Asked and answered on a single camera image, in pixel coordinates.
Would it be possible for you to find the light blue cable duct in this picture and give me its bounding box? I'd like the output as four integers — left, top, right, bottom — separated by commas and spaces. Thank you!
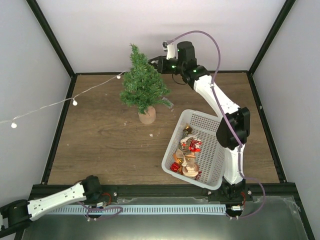
47, 204, 227, 215

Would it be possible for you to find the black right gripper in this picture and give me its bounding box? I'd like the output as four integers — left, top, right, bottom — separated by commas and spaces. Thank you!
150, 56, 185, 76

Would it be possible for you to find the white perforated plastic basket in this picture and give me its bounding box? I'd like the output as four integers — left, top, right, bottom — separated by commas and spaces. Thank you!
161, 109, 226, 191

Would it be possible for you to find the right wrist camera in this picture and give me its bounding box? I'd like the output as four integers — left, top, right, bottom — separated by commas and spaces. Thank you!
162, 41, 176, 60

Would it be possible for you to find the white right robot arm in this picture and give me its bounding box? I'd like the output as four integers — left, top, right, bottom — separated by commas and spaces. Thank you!
149, 41, 251, 202

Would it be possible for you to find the white ball light string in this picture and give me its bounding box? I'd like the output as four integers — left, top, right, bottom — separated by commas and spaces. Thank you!
0, 71, 127, 129

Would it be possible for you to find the wooden snowman ornament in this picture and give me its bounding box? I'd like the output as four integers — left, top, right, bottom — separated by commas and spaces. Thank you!
182, 152, 200, 179

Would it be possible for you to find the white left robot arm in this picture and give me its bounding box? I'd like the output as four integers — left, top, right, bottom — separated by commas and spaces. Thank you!
0, 175, 103, 238

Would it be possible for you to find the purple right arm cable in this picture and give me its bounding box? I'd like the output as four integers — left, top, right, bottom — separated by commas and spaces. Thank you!
169, 30, 266, 220

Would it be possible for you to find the clear battery box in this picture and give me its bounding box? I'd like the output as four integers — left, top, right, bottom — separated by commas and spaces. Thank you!
162, 97, 174, 109

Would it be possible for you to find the small green christmas tree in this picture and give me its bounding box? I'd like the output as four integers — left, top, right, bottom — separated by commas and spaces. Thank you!
119, 44, 170, 125

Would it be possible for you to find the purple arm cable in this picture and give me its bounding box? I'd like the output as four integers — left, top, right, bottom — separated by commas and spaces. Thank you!
77, 201, 124, 222
169, 30, 266, 220

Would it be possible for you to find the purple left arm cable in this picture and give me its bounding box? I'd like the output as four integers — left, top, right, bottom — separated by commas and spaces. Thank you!
77, 201, 124, 222

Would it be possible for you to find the red foil gift ornament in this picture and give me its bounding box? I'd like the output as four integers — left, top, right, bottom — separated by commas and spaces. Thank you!
170, 162, 181, 173

